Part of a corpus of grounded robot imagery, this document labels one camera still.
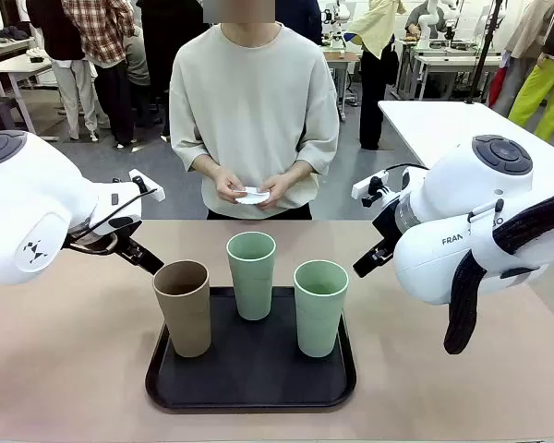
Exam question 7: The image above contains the black plastic tray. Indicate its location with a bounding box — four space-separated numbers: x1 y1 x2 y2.
145 285 357 413

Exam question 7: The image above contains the person in plaid shirt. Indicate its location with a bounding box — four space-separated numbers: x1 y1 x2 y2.
62 0 138 150

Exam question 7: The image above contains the black braided cable sleeve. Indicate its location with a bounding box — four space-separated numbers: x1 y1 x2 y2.
443 186 554 355

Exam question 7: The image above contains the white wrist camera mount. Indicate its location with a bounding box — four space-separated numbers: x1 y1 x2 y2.
127 168 166 202
351 170 392 209

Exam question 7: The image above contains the white scalloped coaster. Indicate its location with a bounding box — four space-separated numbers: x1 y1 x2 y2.
230 184 271 207

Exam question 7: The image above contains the white desk with grey legs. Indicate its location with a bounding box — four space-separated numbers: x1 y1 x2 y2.
0 54 59 142

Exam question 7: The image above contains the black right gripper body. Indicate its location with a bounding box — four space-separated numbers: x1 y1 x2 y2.
371 201 406 254

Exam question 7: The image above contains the person in black vest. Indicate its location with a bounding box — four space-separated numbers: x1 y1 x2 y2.
25 0 99 141

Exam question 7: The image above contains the green plastic cup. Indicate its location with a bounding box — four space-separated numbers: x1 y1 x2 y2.
293 259 350 359
225 232 277 321

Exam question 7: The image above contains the person's left forearm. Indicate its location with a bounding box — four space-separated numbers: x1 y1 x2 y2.
279 159 316 188

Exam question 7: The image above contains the person in neon green trousers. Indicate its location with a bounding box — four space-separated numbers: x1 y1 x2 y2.
507 0 554 140

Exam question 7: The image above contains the person in beige jacket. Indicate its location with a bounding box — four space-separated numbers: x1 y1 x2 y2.
491 0 554 117

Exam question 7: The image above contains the brown plastic cup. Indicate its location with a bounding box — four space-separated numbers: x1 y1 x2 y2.
152 259 212 359

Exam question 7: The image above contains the white background workbench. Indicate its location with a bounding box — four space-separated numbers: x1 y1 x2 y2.
398 40 504 101

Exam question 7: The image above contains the person in yellow shirt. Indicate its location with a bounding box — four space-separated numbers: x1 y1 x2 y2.
345 0 408 151

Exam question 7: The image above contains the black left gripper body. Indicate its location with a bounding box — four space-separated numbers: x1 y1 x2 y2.
64 229 139 257

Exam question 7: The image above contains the red fabric item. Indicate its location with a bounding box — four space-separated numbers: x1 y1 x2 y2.
494 64 510 108

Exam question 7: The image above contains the black tripod pole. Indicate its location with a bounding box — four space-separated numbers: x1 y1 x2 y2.
464 0 505 105

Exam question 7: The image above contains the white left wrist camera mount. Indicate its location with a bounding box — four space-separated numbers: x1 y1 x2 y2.
127 168 166 202

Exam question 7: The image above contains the person's right forearm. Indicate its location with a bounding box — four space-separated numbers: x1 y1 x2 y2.
191 154 232 186

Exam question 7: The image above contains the seated person in grey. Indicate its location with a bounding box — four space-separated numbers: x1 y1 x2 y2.
122 27 151 89

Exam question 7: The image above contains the person's left hand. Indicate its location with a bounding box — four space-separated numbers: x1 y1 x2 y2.
258 176 296 211

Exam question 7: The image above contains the white folding table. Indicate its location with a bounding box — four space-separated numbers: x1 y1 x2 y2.
377 99 554 174

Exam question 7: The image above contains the person's right hand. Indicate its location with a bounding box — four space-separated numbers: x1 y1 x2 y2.
214 172 248 206

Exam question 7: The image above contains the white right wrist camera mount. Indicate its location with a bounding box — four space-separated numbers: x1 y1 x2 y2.
351 170 392 209

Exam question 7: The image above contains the person in beige sweater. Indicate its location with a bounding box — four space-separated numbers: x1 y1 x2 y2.
168 0 341 221

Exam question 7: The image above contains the grey plastic stool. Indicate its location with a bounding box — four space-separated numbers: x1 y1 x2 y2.
0 95 27 133

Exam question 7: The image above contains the person in black clothes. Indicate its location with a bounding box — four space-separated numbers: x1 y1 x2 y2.
136 0 209 139

